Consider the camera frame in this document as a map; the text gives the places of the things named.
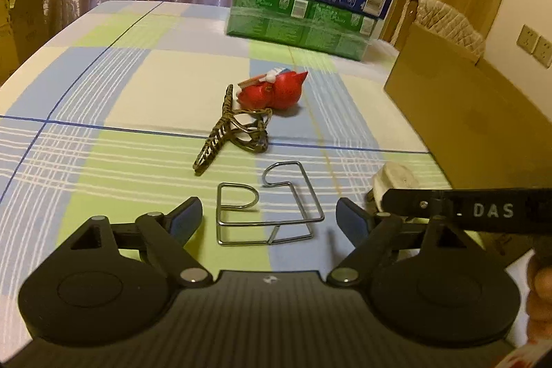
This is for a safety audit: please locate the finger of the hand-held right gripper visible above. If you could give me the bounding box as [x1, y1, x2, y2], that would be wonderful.
[383, 188, 436, 222]

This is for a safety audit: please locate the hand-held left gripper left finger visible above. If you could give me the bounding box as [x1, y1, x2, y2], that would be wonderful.
[69, 196, 212, 287]

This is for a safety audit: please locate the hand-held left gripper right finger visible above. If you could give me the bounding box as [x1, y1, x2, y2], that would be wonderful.
[335, 197, 475, 287]

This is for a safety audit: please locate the beige plug adapter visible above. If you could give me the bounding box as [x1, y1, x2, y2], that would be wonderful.
[372, 162, 421, 214]

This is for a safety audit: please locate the metal wire hook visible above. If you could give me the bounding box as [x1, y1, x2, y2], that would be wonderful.
[216, 161, 325, 247]

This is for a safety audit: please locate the person's right hand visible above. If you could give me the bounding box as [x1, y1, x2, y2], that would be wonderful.
[526, 253, 552, 345]

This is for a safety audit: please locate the leopard print hair claw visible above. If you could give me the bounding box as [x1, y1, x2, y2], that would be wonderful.
[193, 84, 273, 175]

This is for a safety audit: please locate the checked tablecloth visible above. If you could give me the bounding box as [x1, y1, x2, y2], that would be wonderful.
[0, 1, 453, 308]

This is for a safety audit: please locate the red toy figure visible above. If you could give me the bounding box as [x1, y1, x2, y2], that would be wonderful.
[235, 66, 309, 112]

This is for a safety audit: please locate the beige quilted cushion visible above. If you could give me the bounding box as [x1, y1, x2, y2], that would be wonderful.
[394, 0, 486, 64]

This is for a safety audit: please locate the green carton box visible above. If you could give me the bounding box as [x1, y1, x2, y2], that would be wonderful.
[225, 0, 386, 62]

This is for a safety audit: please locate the small brown cardboard box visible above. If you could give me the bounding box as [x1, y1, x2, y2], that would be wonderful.
[0, 0, 50, 82]

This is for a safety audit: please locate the beige wall socket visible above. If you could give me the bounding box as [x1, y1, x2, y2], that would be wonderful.
[535, 35, 552, 69]
[516, 24, 538, 55]

